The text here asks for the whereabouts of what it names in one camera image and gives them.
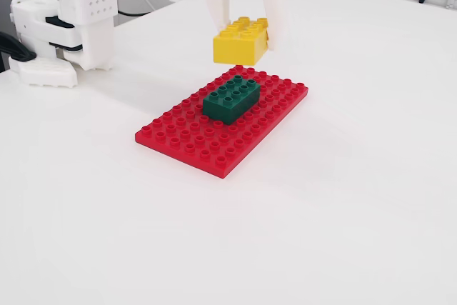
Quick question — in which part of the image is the green lego brick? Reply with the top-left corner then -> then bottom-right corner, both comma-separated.
201,74 -> 261,126

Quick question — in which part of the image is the thick black cable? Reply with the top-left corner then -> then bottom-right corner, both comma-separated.
0,31 -> 37,72

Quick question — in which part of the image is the white arm base clamp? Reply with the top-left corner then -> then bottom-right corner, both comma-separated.
8,56 -> 79,89

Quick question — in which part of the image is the red lego baseplate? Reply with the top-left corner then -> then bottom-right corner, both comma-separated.
134,64 -> 311,180

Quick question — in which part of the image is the yellow lego brick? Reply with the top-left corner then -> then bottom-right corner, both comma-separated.
212,16 -> 271,67

